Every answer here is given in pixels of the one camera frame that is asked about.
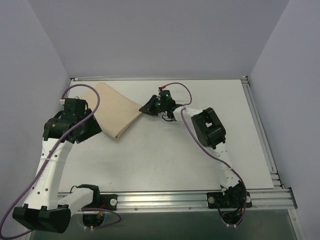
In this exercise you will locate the back aluminium rail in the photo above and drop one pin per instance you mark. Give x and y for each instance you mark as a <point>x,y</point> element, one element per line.
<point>159,78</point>

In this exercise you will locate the beige cloth surgical kit roll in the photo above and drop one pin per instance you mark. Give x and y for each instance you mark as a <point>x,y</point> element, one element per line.
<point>115,112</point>

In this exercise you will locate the aluminium front rail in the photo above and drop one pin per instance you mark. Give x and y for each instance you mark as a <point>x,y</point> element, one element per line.
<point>197,201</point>

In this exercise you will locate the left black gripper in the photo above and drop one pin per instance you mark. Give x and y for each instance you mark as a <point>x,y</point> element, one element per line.
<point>89,126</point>

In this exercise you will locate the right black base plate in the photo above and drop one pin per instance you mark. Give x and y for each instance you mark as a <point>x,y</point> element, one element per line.
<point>226,200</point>

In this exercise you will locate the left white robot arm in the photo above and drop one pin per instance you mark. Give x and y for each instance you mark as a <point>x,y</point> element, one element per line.
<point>42,210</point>

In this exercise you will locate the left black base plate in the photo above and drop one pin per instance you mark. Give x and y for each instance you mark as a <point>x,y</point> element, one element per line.
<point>108,201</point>

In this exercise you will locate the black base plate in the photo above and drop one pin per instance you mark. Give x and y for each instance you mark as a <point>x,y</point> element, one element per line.
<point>226,200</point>
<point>108,201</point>

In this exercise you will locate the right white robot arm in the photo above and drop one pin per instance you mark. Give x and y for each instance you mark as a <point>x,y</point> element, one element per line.
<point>208,132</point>

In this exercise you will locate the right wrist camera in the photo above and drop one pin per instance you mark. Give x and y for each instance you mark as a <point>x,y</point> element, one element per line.
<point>165,95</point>

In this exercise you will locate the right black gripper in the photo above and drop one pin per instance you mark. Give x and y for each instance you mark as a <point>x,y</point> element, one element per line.
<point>155,105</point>

